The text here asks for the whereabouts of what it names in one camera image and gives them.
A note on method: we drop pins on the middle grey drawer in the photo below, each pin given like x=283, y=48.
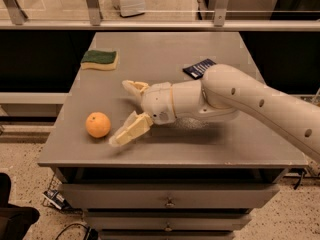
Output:
x=168, y=221

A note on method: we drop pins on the green and yellow sponge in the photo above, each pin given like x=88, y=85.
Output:
x=99, y=60

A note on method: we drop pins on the orange fruit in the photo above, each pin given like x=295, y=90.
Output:
x=98, y=125

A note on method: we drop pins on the metal railing with glass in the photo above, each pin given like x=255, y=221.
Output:
x=194, y=15

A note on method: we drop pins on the dark blue snack packet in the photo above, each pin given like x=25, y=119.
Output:
x=196, y=71

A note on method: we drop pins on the small device on floor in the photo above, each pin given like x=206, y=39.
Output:
x=55, y=199

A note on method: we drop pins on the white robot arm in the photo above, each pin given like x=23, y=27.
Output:
x=217, y=96

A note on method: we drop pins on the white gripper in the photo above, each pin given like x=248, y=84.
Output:
x=157, y=102

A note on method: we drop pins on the black object on floor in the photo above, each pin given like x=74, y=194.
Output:
x=15, y=221

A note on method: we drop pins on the grey drawer cabinet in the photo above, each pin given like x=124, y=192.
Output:
x=240, y=151

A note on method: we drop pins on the top grey drawer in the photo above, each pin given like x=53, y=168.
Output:
x=168, y=196

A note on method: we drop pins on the grey drawer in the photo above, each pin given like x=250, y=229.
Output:
x=168, y=221
x=168, y=196

